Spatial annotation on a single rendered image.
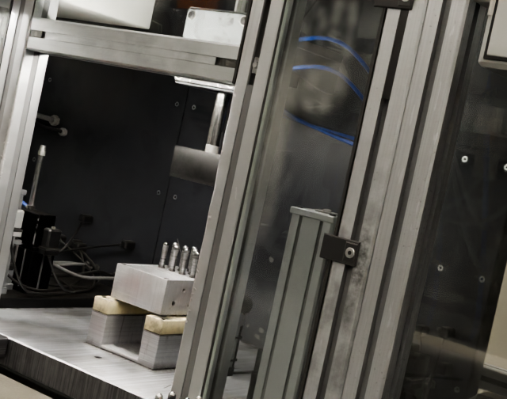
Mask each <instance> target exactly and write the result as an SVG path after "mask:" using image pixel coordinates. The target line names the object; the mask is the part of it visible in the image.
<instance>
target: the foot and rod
mask: <svg viewBox="0 0 507 399"><path fill-rule="evenodd" d="M230 97H231V94H230V93H224V92H220V91H217V93H216V97H215V104H214V108H213V112H212V119H211V123H210V127H209V131H208V138H207V142H206V146H205V150H198V149H193V148H189V147H185V146H178V145H176V146H175V149H174V153H173V160H172V164H171V168H170V176H172V177H177V178H181V179H184V180H187V181H193V182H196V183H200V184H206V185H209V186H212V187H215V179H216V174H217V169H218V165H219V159H220V154H219V147H220V143H221V138H222V134H223V128H224V124H225V119H226V116H227V109H228V105H229V101H230Z"/></svg>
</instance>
